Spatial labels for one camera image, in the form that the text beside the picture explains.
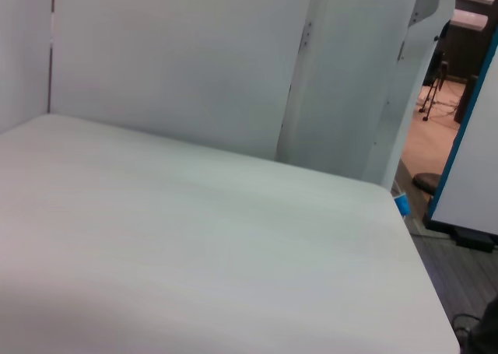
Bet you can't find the black floor cable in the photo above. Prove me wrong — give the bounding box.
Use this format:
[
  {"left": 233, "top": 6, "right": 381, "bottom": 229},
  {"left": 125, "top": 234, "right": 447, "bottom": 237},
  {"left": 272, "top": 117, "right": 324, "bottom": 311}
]
[{"left": 451, "top": 311, "right": 487, "bottom": 343}]

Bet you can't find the dark cabinet with white top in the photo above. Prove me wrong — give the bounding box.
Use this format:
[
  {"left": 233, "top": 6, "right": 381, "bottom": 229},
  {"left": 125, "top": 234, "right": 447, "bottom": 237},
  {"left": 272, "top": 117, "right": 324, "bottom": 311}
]
[{"left": 441, "top": 0, "right": 498, "bottom": 82}]

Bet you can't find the black floor power box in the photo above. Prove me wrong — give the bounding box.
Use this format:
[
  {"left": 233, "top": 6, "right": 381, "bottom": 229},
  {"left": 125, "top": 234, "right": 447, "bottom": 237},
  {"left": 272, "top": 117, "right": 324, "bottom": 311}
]
[{"left": 451, "top": 227, "right": 496, "bottom": 254}]

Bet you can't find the blue-edged white partition board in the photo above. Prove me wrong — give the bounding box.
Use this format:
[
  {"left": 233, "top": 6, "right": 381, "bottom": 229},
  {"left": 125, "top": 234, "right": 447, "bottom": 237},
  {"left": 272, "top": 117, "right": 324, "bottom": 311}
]
[{"left": 426, "top": 30, "right": 498, "bottom": 237}]

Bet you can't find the white curved partition panel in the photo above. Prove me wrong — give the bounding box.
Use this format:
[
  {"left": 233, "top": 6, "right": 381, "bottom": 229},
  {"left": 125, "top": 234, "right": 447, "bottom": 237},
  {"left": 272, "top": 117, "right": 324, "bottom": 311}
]
[{"left": 274, "top": 0, "right": 457, "bottom": 194}]

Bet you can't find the blue tag at table edge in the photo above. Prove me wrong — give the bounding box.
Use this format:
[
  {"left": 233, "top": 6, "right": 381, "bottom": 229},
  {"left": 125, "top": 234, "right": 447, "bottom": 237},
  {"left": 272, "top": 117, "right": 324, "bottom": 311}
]
[{"left": 392, "top": 191, "right": 411, "bottom": 218}]

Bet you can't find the black camera tripod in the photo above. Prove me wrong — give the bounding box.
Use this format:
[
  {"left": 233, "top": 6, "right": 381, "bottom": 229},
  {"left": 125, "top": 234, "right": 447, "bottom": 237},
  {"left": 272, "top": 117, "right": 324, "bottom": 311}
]
[{"left": 420, "top": 48, "right": 451, "bottom": 122}]

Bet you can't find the black round floor base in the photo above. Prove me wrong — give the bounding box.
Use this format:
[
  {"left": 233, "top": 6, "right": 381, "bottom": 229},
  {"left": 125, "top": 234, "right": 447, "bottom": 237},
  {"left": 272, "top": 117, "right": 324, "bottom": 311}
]
[{"left": 412, "top": 172, "right": 441, "bottom": 195}]

